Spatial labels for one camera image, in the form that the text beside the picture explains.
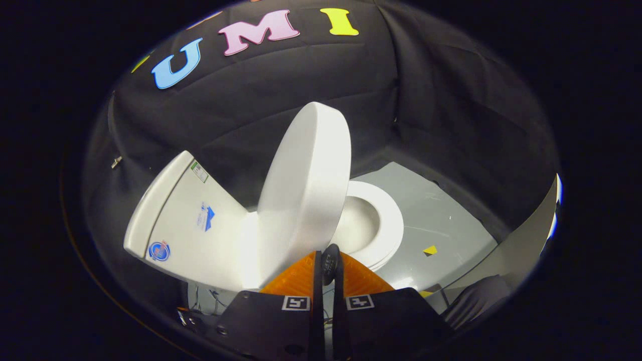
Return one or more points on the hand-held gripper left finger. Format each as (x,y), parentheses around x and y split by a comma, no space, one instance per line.
(281,326)

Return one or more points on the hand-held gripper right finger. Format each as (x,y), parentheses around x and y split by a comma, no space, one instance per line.
(391,326)

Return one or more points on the white toilet lid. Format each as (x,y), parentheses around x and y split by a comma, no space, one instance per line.
(306,190)

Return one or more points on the white toilet seat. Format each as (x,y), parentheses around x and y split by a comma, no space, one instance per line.
(388,220)

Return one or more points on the white ceramic toilet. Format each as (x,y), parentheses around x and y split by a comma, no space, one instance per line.
(200,225)

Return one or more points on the yellow floor tape piece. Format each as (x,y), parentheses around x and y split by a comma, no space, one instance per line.
(430,249)

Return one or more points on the white board panel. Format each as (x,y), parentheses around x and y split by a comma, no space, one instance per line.
(526,240)

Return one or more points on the silver cloth clip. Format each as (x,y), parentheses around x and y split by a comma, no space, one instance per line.
(116,162)

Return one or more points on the black backdrop cloth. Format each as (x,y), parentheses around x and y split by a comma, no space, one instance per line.
(276,90)

